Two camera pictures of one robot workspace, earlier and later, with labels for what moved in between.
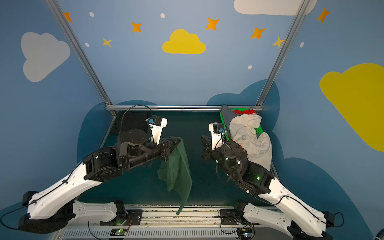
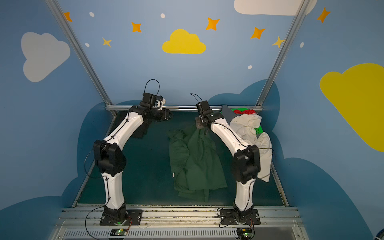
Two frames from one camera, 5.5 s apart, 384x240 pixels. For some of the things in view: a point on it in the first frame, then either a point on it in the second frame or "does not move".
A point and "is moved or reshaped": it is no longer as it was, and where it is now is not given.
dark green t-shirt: [175, 172] is moved or reshaped
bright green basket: [257, 129] does not move
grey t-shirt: [228, 114] does not move
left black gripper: [172, 144] → [145, 126]
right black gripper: [207, 149] → [200, 123]
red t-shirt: [248, 111] does not move
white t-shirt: [258, 150] does not move
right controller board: [244, 232] does not move
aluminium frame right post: [298, 20] does not move
